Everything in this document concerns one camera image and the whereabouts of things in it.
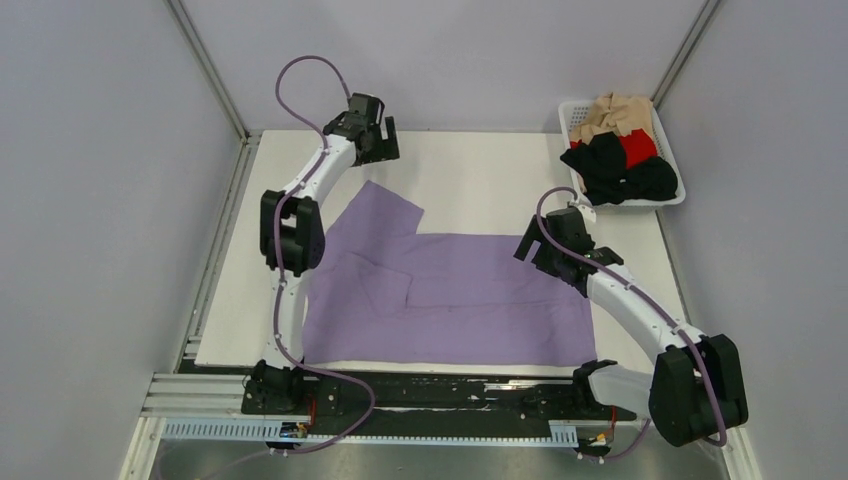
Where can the left aluminium corner post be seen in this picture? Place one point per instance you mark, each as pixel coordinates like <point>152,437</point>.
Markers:
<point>191,35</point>

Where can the white slotted cable duct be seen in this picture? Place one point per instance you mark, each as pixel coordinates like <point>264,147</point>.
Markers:
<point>560,435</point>

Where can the aluminium corner post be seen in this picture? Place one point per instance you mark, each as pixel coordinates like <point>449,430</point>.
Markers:
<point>191,35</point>
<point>691,40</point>

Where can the right aluminium corner post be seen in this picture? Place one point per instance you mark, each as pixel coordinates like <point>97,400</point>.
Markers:
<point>691,40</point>

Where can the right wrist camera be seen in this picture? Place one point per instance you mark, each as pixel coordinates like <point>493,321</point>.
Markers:
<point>588,213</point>

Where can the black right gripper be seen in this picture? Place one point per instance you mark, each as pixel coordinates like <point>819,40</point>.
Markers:
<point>532,234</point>

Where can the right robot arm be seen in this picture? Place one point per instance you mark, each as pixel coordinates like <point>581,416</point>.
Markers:
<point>696,390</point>

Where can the black t shirt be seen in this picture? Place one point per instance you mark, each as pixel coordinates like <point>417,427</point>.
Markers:
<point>654,180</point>

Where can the purple t shirt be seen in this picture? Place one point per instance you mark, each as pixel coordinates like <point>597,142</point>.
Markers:
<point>386,292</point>

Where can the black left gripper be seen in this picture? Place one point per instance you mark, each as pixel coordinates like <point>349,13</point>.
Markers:
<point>384,150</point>

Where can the aluminium frame rail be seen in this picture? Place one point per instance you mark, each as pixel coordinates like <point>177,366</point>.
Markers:
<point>200,396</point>

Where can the beige t shirt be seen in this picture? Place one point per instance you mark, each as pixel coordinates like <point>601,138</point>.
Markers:
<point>619,114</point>

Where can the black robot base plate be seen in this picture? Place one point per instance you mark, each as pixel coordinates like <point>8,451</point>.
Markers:
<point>437,403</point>

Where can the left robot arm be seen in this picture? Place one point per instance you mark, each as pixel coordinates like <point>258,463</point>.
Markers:
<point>292,236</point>

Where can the red t shirt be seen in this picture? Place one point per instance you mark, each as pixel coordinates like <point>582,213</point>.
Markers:
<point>609,153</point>

